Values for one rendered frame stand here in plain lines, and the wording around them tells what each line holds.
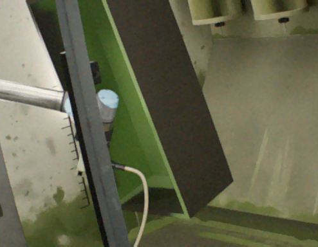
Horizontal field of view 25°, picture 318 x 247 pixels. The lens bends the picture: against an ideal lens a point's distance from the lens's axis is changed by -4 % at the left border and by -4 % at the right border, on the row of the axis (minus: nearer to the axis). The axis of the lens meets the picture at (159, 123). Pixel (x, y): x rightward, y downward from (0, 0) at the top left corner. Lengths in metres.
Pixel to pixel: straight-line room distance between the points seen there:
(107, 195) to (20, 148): 2.05
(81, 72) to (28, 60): 2.10
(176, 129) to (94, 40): 0.75
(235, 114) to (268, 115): 0.28
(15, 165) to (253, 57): 1.65
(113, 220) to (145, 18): 1.30
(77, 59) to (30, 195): 2.22
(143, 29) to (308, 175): 1.36
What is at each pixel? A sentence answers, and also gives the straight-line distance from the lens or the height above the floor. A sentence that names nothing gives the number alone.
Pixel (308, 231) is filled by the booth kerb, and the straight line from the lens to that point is 3.99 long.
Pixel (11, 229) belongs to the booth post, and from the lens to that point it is 4.22.
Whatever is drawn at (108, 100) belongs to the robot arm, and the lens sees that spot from 3.12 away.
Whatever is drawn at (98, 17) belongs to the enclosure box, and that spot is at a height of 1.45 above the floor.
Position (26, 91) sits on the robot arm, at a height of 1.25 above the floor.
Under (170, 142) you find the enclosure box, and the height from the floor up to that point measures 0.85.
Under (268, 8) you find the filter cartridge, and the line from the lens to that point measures 4.04.
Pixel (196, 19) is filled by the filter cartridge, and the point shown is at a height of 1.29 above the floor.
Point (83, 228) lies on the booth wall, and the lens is 4.46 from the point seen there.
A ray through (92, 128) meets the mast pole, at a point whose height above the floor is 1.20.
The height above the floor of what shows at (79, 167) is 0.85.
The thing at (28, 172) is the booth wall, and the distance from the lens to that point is 4.22.
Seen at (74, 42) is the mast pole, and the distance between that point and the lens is 2.10.
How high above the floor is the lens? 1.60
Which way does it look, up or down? 11 degrees down
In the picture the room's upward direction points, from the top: 11 degrees counter-clockwise
